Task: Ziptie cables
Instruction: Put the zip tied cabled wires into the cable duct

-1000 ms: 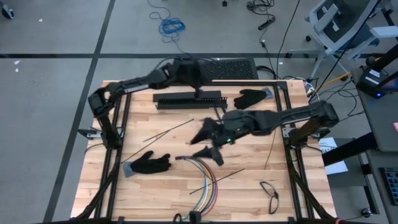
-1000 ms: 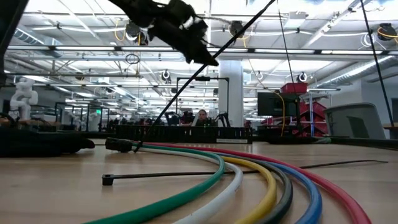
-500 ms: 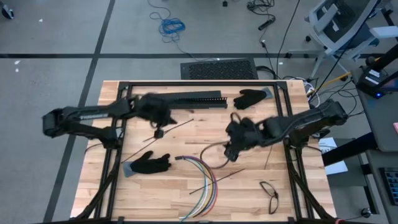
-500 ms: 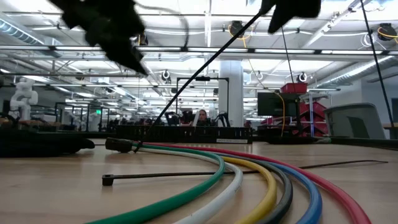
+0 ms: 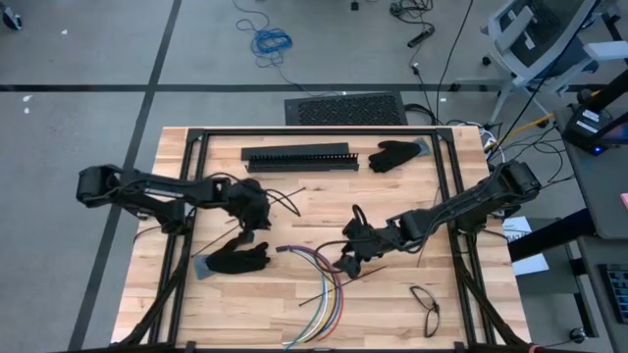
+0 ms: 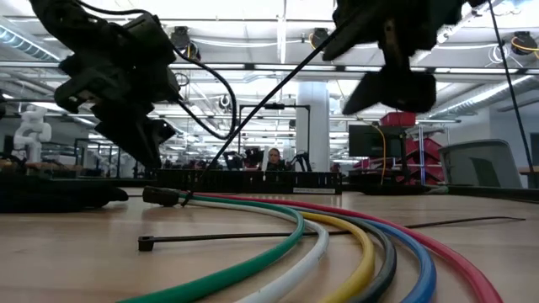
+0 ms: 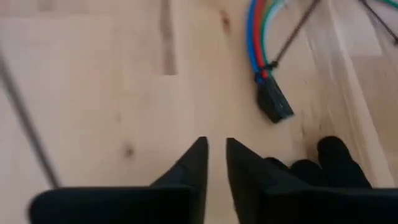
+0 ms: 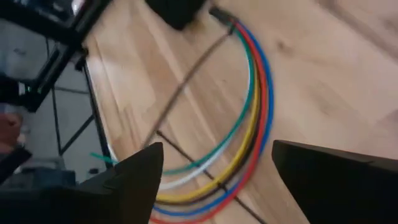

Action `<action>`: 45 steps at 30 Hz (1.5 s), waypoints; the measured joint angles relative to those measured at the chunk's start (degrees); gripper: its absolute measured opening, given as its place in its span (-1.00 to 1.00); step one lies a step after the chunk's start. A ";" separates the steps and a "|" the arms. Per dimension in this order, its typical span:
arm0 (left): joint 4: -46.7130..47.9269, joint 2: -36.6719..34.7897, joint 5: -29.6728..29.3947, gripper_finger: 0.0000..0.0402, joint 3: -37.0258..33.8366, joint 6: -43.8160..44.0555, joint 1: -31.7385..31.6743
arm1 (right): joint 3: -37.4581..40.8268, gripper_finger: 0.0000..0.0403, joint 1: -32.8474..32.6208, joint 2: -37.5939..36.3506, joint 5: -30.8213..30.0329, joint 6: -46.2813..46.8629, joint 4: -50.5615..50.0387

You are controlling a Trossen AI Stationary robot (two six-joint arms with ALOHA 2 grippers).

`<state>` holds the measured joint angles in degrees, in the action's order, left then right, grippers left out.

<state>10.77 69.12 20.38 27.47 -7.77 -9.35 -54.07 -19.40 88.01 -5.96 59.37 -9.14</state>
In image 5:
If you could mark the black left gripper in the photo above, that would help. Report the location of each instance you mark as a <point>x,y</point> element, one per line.
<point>247,203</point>

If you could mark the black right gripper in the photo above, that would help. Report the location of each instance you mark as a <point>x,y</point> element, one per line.
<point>365,240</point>

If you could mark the brown zip tie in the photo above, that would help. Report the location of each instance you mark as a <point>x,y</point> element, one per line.
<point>421,255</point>

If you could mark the black glove with grey cuff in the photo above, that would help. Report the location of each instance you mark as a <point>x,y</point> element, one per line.
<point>392,156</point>
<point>235,262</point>

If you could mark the black duct cover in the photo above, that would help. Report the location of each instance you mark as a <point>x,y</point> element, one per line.
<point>294,149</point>

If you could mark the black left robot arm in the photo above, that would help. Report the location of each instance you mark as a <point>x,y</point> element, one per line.
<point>162,188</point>

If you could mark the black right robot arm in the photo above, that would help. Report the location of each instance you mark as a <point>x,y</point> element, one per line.
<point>466,203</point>

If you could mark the black eyeglasses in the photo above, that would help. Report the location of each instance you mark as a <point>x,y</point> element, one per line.
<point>434,308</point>

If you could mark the white paper sheet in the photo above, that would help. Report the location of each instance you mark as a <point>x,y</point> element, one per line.
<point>532,265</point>

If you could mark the black power strip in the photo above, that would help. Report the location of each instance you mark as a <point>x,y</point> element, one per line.
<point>420,37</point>

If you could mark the small black floor item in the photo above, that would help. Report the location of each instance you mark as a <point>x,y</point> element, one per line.
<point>354,5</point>

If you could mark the black round knob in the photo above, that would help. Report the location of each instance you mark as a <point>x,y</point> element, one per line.
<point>578,335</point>

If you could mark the black device with blue light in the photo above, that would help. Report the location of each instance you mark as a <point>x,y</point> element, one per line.
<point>584,127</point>

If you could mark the grey side desk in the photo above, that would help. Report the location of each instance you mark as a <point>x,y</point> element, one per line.
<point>608,196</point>

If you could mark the black keyboard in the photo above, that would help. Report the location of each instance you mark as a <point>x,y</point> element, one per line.
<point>618,294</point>

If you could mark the pink item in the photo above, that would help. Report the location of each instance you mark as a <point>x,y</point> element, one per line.
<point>624,201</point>

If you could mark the grey office chair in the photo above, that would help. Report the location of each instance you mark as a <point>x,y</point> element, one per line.
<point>539,29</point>

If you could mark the black stand pole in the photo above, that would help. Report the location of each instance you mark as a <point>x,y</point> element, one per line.
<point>608,88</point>

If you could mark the black caster wheel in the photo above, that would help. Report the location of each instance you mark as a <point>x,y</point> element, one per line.
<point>11,19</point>

